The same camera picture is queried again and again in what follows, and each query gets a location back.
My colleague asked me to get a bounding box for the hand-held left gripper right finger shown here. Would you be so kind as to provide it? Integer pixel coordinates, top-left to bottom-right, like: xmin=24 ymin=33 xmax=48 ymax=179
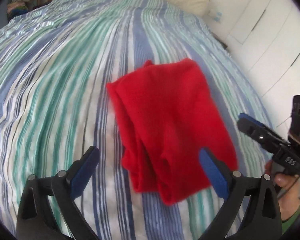
xmin=197 ymin=148 xmax=283 ymax=240

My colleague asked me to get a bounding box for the white wall socket panel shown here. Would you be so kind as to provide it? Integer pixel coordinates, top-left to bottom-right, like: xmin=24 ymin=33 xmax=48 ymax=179
xmin=210 ymin=9 xmax=223 ymax=23

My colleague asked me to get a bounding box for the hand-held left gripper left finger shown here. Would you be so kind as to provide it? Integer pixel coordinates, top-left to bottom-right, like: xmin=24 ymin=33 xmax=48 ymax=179
xmin=16 ymin=145 xmax=100 ymax=240

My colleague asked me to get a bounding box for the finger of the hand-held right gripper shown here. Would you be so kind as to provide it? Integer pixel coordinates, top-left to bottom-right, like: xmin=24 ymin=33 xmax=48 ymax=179
xmin=237 ymin=113 xmax=290 ymax=155

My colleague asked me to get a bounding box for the person's right forearm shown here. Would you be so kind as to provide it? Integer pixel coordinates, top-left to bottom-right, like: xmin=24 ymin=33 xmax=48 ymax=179
xmin=281 ymin=197 xmax=300 ymax=235

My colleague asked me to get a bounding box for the person's right hand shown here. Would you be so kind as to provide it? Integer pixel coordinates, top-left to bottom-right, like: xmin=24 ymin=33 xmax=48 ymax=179
xmin=264 ymin=160 xmax=300 ymax=222

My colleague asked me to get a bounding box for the red knit garment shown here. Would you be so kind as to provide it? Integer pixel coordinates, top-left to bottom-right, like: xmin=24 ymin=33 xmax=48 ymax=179
xmin=106 ymin=58 xmax=238 ymax=205

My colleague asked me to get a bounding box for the white wardrobe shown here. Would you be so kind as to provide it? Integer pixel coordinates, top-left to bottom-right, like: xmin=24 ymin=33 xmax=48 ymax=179
xmin=225 ymin=0 xmax=300 ymax=130

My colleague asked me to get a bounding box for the striped bed blanket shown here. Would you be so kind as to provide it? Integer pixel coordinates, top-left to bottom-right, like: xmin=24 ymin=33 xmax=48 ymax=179
xmin=0 ymin=0 xmax=275 ymax=240

